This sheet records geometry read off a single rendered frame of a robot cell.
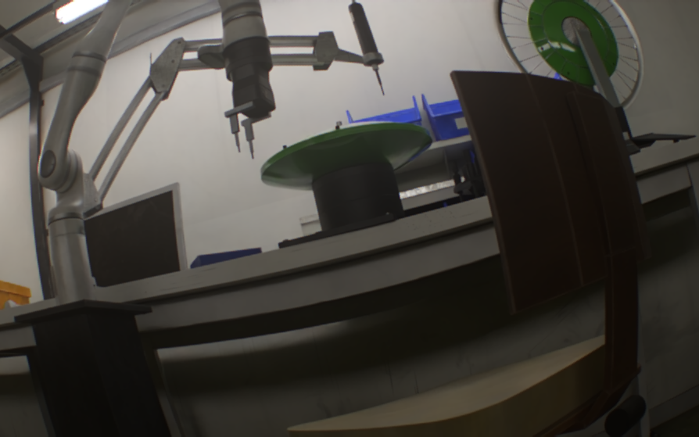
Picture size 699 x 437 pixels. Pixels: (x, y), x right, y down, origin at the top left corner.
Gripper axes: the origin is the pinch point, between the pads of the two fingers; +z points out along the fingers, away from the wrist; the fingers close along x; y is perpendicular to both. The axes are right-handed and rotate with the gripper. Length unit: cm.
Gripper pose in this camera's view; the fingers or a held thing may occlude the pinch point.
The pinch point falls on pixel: (245, 155)
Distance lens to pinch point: 106.2
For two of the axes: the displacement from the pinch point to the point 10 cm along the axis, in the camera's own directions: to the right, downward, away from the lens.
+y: 9.3, -2.7, -2.5
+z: 2.2, 9.6, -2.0
